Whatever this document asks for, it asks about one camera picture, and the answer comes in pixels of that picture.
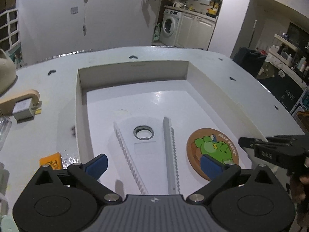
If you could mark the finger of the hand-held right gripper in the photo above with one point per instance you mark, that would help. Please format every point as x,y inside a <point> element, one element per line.
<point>282,138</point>
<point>248,142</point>

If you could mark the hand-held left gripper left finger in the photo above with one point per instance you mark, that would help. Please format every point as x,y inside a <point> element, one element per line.
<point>97,165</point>

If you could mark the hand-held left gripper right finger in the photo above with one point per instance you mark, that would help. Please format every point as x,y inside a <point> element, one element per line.
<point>211,168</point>

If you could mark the orange packet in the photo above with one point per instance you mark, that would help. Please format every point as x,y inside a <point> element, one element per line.
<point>51,160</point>

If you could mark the white rectangular box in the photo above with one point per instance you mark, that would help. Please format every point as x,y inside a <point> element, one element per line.
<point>135,101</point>

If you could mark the white charger adapter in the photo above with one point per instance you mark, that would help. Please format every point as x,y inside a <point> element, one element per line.
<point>23,110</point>

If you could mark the clear plastic container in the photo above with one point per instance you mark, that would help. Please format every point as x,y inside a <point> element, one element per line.
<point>4,130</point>

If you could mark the person's right hand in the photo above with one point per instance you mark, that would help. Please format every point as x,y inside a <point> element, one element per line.
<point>300,188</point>

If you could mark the round coaster with green frog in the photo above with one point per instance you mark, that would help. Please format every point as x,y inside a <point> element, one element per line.
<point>217,147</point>

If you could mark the black chalkboard sign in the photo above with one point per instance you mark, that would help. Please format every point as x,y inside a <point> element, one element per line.
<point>282,89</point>

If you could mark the white serrated plastic piece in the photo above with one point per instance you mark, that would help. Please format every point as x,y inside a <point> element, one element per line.
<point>144,147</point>

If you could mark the black bag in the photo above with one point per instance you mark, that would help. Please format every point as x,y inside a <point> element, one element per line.
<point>248,60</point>

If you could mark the white shelf with bottles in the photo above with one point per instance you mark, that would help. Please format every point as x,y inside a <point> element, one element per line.
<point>289,53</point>

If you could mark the oval plywood block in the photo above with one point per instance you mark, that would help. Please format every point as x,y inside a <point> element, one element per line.
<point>14,100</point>

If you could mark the white kitchen base cabinets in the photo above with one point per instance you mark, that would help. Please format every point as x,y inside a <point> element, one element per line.
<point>196,31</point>

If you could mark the cream ceramic cat figure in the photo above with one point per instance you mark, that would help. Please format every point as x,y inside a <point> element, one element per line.
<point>6,72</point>

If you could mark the yellow kitchen appliance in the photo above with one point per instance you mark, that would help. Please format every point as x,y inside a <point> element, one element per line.
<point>213,8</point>

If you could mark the white washing machine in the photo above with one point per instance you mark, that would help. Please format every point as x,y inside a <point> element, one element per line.
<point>170,26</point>

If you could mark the green bag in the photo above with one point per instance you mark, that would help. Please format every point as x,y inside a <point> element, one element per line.
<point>157,32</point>

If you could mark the white framed window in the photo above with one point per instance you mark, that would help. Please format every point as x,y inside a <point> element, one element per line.
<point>8,29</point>

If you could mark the wall socket plate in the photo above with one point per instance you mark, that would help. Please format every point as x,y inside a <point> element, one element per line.
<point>74,10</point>

